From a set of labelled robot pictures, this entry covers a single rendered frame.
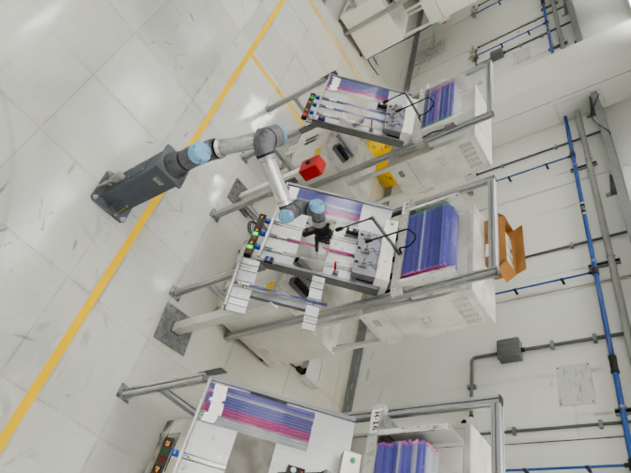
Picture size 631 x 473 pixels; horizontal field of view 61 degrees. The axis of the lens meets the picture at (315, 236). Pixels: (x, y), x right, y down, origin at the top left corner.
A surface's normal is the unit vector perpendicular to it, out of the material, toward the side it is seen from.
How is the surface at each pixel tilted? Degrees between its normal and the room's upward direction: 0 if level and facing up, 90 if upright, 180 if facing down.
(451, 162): 90
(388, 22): 90
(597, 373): 90
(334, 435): 44
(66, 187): 0
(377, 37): 90
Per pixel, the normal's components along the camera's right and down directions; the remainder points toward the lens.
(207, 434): 0.18, -0.65
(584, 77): -0.21, 0.70
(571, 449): -0.56, -0.66
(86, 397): 0.80, -0.28
